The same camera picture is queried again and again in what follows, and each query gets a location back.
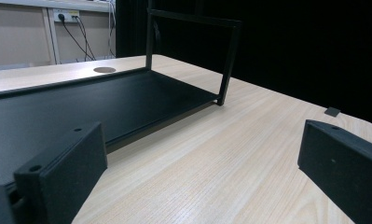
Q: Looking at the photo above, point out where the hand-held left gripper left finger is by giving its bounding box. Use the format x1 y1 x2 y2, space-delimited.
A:
13 121 108 224

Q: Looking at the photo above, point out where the white wall socket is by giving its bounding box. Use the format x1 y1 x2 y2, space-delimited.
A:
52 8 81 23

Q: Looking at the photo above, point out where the black cable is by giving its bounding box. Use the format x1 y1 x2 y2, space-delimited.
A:
58 13 94 62
74 16 97 62

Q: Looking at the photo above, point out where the white wall conduit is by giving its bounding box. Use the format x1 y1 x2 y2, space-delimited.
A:
41 7 62 65

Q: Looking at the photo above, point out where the black curtain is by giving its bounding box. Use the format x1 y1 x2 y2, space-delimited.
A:
115 0 372 133

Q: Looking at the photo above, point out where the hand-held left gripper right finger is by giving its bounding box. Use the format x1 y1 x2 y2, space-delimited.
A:
297 119 372 224

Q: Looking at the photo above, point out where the small dark square pad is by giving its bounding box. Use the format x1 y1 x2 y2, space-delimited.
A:
324 106 342 119

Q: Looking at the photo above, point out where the grey cable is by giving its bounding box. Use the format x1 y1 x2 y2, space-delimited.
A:
106 0 117 59

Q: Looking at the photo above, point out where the black metal shelf rack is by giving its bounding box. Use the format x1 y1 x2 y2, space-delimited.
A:
0 0 243 188

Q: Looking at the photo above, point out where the round desk grommet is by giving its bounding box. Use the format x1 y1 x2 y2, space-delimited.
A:
92 65 117 75

